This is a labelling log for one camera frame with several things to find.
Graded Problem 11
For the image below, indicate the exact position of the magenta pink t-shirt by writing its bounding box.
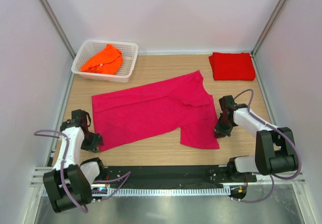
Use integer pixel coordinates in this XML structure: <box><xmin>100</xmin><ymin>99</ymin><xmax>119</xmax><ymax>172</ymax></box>
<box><xmin>92</xmin><ymin>71</ymin><xmax>219</xmax><ymax>152</ymax></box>

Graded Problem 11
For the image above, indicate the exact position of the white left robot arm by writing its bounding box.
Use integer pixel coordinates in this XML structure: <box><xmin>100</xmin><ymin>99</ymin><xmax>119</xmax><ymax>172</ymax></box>
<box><xmin>35</xmin><ymin>109</ymin><xmax>107</xmax><ymax>213</ymax></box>

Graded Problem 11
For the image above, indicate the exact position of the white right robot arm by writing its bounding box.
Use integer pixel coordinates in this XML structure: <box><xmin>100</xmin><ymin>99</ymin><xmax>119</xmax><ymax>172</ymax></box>
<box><xmin>214</xmin><ymin>95</ymin><xmax>301</xmax><ymax>182</ymax></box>

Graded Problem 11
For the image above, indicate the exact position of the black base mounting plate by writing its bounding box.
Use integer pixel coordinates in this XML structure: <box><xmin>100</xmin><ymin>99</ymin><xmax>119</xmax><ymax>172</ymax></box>
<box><xmin>95</xmin><ymin>165</ymin><xmax>257</xmax><ymax>189</ymax></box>

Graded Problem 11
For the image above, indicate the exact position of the folded red t-shirt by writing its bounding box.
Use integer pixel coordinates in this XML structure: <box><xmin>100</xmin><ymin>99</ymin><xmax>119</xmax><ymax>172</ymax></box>
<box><xmin>209</xmin><ymin>52</ymin><xmax>256</xmax><ymax>81</ymax></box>

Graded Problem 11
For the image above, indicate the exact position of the orange t-shirt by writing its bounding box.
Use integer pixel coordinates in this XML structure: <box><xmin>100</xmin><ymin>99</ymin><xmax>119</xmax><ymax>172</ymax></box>
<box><xmin>80</xmin><ymin>44</ymin><xmax>123</xmax><ymax>75</ymax></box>

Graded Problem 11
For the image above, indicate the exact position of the white plastic basket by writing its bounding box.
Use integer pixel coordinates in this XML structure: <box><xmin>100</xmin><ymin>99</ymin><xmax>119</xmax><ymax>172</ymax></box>
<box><xmin>71</xmin><ymin>39</ymin><xmax>138</xmax><ymax>83</ymax></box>

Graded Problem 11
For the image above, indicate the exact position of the white slotted cable duct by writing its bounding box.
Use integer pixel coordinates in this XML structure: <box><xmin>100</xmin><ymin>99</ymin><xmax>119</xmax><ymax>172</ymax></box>
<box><xmin>41</xmin><ymin>186</ymin><xmax>231</xmax><ymax>197</ymax></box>

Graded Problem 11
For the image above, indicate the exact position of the right aluminium corner post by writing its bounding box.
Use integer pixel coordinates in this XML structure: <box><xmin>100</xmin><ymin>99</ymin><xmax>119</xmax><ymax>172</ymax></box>
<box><xmin>251</xmin><ymin>0</ymin><xmax>288</xmax><ymax>58</ymax></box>

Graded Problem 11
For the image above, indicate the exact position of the aluminium corner post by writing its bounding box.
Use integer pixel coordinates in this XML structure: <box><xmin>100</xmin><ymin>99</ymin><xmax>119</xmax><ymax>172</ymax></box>
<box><xmin>251</xmin><ymin>0</ymin><xmax>288</xmax><ymax>58</ymax></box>
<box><xmin>38</xmin><ymin>0</ymin><xmax>76</xmax><ymax>58</ymax></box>

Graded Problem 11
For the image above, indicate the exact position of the left aluminium corner post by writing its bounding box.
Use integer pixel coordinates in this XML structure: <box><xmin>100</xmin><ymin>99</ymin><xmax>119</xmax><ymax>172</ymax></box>
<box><xmin>38</xmin><ymin>0</ymin><xmax>76</xmax><ymax>58</ymax></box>

